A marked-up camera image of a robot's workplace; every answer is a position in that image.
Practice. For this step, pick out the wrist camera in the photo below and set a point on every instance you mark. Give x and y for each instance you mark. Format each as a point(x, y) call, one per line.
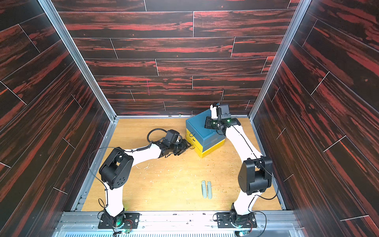
point(171, 138)
point(220, 111)

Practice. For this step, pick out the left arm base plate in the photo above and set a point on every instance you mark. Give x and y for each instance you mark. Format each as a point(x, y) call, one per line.
point(124, 220)

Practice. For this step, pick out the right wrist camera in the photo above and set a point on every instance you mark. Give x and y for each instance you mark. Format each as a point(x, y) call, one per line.
point(220, 111)

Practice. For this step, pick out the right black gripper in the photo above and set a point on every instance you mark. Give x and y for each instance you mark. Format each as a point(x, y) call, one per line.
point(215, 123)

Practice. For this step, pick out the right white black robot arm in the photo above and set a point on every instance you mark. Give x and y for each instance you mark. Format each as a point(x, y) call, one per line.
point(255, 175)

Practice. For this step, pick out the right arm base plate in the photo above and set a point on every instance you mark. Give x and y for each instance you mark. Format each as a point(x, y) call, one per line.
point(229, 220)

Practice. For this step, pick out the teal yellow drawer cabinet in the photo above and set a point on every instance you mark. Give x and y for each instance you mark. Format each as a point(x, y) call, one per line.
point(204, 141)

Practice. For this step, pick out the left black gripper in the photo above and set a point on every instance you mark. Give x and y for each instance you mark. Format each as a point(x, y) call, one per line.
point(184, 146)

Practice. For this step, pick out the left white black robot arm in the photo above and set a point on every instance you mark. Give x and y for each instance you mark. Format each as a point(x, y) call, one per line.
point(116, 169)

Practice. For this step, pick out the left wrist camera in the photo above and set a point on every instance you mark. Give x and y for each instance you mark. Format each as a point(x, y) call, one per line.
point(171, 138)

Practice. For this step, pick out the aluminium front rail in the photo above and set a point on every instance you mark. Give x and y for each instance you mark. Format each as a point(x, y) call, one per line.
point(180, 224)

